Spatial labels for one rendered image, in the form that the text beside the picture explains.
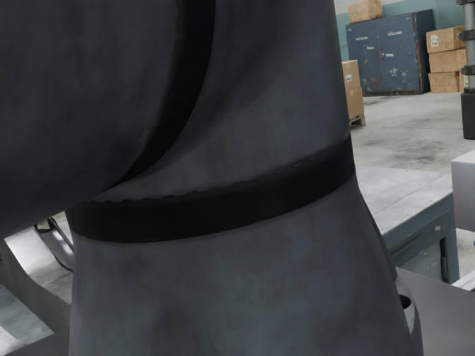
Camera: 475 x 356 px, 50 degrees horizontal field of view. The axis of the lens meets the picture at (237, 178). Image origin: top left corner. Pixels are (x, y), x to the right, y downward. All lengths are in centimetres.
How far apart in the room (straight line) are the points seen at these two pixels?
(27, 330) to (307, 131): 79
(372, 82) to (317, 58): 791
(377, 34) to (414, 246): 684
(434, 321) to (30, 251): 76
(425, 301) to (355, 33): 791
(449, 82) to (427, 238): 635
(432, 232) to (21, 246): 83
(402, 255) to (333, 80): 95
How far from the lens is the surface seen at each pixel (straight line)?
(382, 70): 791
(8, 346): 75
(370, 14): 799
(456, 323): 26
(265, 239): 16
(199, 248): 16
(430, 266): 124
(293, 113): 16
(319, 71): 17
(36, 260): 91
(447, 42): 743
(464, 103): 481
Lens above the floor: 118
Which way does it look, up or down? 15 degrees down
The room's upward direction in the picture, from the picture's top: 11 degrees counter-clockwise
